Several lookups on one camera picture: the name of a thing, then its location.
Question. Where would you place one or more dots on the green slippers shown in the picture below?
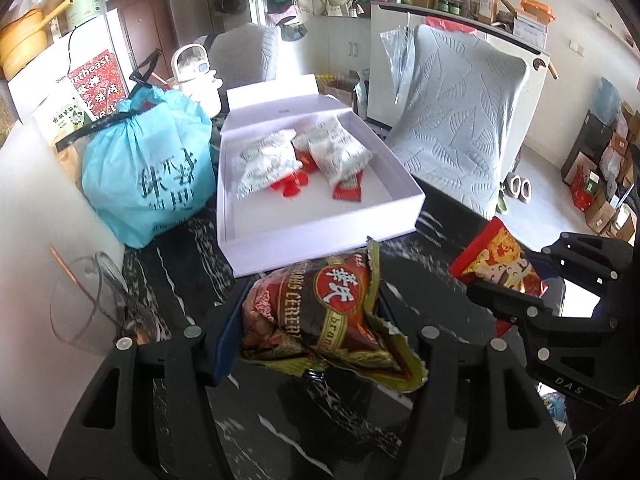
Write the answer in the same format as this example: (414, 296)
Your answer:
(501, 202)

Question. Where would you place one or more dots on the bamboo pole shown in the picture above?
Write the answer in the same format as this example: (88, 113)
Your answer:
(505, 7)

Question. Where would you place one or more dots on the white board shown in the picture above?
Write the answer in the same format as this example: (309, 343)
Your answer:
(40, 220)

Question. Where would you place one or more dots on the brown door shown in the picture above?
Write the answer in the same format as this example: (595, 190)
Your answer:
(145, 20)

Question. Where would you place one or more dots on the white green printed carton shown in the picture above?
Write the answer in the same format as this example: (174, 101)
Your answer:
(62, 110)

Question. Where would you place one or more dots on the glass cup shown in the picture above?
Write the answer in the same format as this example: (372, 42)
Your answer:
(100, 305)

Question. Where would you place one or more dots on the orange packet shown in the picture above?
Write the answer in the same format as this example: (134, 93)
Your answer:
(537, 10)

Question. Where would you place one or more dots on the pile of cardboard boxes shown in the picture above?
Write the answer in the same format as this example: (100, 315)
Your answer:
(610, 180)

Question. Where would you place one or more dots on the chair with grey leaf cover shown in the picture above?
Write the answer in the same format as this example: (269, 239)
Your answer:
(240, 55)
(450, 120)

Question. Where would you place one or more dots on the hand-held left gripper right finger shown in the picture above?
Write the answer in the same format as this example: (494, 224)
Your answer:
(420, 360)

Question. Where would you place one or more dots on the clear folded umbrella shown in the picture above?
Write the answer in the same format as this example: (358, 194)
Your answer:
(397, 55)

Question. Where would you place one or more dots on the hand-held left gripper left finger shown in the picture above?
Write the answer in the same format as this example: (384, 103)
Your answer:
(222, 340)

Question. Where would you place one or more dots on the white cartoon kettle bottle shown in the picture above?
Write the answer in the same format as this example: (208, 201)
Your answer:
(192, 85)

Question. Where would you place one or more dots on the yellow pot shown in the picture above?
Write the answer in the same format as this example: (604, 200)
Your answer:
(25, 40)

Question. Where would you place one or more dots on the small red sauce packet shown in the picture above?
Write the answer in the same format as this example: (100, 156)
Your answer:
(347, 190)

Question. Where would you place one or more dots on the white wardrobe cabinet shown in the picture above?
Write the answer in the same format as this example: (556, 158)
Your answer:
(340, 47)

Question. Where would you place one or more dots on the white counter cabinet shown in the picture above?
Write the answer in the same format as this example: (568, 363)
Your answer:
(535, 85)

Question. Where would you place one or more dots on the wooden stick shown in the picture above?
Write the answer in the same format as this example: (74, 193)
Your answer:
(67, 270)

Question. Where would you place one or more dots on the white patterned snack packet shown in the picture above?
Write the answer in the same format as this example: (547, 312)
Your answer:
(267, 165)
(340, 150)

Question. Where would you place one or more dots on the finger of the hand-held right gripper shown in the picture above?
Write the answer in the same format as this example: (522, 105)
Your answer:
(585, 260)
(515, 307)

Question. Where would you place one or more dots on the red flower-shaped toy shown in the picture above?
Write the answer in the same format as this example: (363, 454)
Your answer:
(290, 185)

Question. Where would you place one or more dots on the white cardboard box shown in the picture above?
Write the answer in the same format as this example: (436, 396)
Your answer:
(310, 220)

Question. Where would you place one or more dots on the red picture snack packet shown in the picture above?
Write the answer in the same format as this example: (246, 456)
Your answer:
(500, 260)

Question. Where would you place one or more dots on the dark red cereal packet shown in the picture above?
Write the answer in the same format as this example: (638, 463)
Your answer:
(320, 305)

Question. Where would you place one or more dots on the open cardboard box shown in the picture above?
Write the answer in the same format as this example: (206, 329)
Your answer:
(342, 92)

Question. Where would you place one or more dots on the white fridge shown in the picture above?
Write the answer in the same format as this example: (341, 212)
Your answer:
(40, 75)

